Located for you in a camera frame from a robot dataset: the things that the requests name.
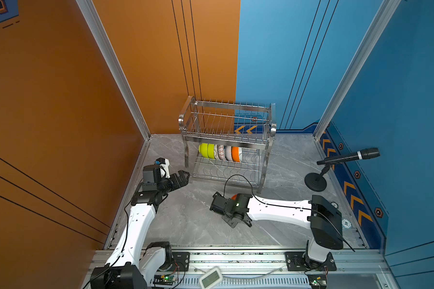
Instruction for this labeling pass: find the lime green bowl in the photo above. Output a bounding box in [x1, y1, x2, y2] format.
[207, 144, 216, 160]
[199, 143, 209, 158]

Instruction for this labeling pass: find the blue triangle patterned bowl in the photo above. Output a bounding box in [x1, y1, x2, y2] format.
[218, 144, 227, 161]

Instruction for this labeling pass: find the pink striped ceramic bowl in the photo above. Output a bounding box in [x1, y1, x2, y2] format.
[225, 146, 233, 161]

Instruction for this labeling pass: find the white bowl orange outside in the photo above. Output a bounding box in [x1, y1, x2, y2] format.
[231, 146, 242, 163]

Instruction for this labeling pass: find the white maroon patterned bowl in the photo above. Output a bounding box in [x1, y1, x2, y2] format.
[213, 144, 220, 160]

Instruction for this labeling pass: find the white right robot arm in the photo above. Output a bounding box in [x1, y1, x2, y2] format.
[210, 192, 345, 269]

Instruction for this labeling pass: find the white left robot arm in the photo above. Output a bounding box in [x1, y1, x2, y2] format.
[84, 161, 190, 289]

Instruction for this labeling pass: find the stainless steel dish rack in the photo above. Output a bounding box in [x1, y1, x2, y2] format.
[178, 96, 277, 193]

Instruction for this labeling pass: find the white handheld timer device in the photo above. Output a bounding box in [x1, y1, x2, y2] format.
[199, 267, 224, 289]

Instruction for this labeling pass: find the black microphone on stand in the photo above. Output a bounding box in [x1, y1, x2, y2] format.
[304, 148, 380, 192]

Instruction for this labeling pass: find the green circuit board left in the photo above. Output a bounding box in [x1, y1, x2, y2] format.
[153, 275, 178, 286]

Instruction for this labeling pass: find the circuit board right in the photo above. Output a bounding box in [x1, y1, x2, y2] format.
[307, 275, 327, 289]

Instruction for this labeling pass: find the blue poker chip stack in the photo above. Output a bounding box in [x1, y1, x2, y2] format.
[342, 219, 352, 229]

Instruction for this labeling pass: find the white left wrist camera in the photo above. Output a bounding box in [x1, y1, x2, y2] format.
[155, 158, 170, 179]

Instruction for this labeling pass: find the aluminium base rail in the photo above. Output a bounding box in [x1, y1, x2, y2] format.
[82, 246, 400, 289]

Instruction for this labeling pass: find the aluminium corner post left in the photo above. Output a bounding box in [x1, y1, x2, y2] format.
[76, 0, 151, 141]

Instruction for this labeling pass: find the aluminium corner post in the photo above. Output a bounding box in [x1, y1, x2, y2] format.
[76, 0, 151, 141]
[313, 0, 401, 141]

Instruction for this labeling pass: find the aluminium corner post right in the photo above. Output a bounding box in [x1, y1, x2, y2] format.
[313, 0, 401, 141]

